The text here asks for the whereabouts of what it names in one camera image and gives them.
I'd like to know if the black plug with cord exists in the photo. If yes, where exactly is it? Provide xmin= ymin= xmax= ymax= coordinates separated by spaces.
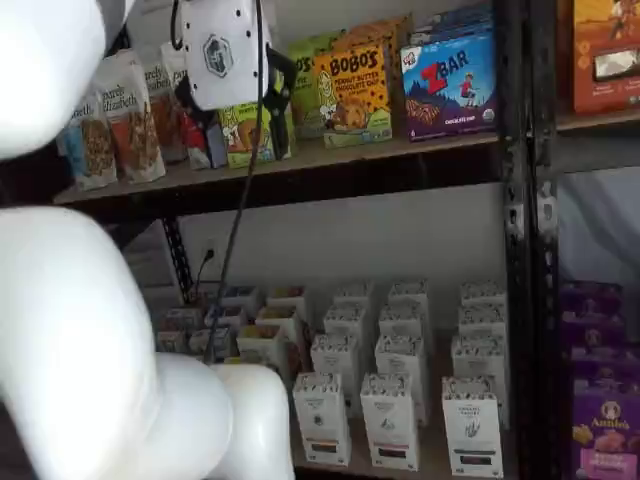
xmin=195 ymin=248 xmax=217 ymax=304

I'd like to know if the brown purely elizabeth granola bag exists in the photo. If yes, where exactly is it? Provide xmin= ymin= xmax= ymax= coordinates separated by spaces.
xmin=134 ymin=45 xmax=187 ymax=164

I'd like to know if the green Bobo's apple pie box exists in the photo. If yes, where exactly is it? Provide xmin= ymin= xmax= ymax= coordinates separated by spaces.
xmin=287 ymin=49 xmax=326 ymax=141
xmin=287 ymin=29 xmax=347 ymax=57
xmin=217 ymin=102 xmax=297 ymax=169

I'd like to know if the orange purely elizabeth granola bag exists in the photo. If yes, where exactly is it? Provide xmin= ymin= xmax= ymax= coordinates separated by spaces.
xmin=93 ymin=48 xmax=167 ymax=184

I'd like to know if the purple Annie's box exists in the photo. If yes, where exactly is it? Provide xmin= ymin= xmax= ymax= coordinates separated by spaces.
xmin=571 ymin=377 xmax=640 ymax=480
xmin=558 ymin=281 xmax=625 ymax=329
xmin=564 ymin=322 xmax=630 ymax=382

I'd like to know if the black metal shelving rack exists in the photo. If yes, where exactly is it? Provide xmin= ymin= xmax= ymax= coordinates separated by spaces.
xmin=529 ymin=0 xmax=640 ymax=480
xmin=52 ymin=0 xmax=534 ymax=480

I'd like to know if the white box with pink strip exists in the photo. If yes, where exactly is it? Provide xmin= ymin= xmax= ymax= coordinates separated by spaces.
xmin=359 ymin=372 xmax=422 ymax=472

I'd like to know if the red purely elizabeth granola bag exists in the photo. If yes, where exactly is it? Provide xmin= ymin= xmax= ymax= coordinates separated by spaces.
xmin=160 ymin=42 xmax=214 ymax=170

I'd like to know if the white box with dark strip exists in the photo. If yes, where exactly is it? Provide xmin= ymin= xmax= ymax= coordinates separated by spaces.
xmin=441 ymin=375 xmax=504 ymax=478

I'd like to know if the blue purely elizabeth granola bag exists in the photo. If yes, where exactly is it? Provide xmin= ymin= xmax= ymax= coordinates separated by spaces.
xmin=56 ymin=89 xmax=119 ymax=192

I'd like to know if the white box with food picture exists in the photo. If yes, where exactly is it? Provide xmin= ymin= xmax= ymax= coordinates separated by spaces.
xmin=235 ymin=323 xmax=289 ymax=382
xmin=188 ymin=326 xmax=234 ymax=362
xmin=155 ymin=329 xmax=189 ymax=354
xmin=203 ymin=304 xmax=248 ymax=332
xmin=163 ymin=306 xmax=204 ymax=332
xmin=265 ymin=284 xmax=309 ymax=312
xmin=254 ymin=305 xmax=302 ymax=351
xmin=218 ymin=285 xmax=261 ymax=309

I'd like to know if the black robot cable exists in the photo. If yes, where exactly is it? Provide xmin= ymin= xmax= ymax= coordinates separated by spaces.
xmin=169 ymin=0 xmax=266 ymax=364

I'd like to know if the orange snack box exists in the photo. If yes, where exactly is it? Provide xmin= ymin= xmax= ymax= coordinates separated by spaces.
xmin=572 ymin=0 xmax=640 ymax=117

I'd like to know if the blue Z Bar box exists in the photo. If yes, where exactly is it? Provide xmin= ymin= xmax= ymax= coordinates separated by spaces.
xmin=399 ymin=27 xmax=499 ymax=143
xmin=409 ymin=3 xmax=496 ymax=47

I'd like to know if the orange Bobo's peanut butter box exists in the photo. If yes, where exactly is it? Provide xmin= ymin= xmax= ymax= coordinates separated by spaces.
xmin=345 ymin=13 xmax=414 ymax=137
xmin=312 ymin=39 xmax=394 ymax=150

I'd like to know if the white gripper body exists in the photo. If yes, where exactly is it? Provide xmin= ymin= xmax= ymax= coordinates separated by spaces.
xmin=178 ymin=0 xmax=275 ymax=112

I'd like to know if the white box with yellow strip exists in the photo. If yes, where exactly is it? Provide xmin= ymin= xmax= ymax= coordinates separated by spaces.
xmin=292 ymin=372 xmax=352 ymax=467

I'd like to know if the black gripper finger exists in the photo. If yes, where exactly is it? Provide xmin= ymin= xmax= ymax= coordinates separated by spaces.
xmin=264 ymin=46 xmax=299 ymax=110
xmin=258 ymin=96 xmax=296 ymax=162

